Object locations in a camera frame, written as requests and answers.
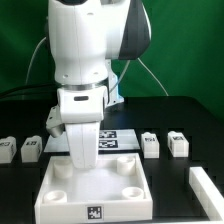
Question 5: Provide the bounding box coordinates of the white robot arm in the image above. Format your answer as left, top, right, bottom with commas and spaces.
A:
48, 0, 151, 169

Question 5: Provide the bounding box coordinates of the white sheet with markers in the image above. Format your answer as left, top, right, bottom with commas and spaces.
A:
44, 129, 140, 153

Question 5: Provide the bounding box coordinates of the black cable bundle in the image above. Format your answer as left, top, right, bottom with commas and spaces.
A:
0, 83, 59, 100

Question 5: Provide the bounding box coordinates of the white camera cable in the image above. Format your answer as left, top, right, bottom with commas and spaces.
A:
24, 35, 48, 86

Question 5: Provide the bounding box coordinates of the white L-shaped obstacle bar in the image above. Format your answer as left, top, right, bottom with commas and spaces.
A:
189, 167, 224, 221

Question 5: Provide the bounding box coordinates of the white square tabletop tray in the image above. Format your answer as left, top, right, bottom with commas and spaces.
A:
35, 153, 153, 224

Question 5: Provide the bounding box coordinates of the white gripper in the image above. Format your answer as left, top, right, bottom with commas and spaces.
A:
46, 86, 108, 169

